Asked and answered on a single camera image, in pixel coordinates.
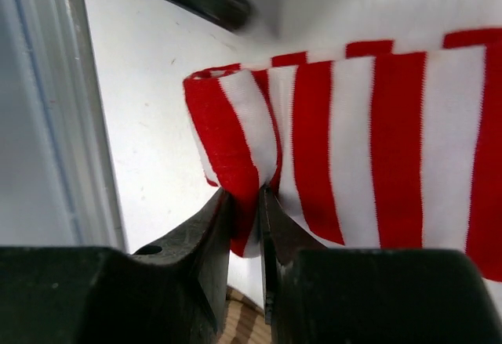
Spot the brown beige striped sock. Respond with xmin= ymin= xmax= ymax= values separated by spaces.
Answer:
xmin=217 ymin=286 xmax=272 ymax=344

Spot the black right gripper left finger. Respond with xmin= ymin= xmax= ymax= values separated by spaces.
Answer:
xmin=1 ymin=190 xmax=231 ymax=343

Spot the aluminium front rail frame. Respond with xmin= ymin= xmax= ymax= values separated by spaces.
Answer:
xmin=1 ymin=0 xmax=126 ymax=250

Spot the red white striped sock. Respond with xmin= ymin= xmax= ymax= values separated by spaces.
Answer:
xmin=183 ymin=28 xmax=501 ymax=281

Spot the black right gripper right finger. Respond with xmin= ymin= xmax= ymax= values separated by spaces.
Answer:
xmin=258 ymin=187 xmax=501 ymax=343

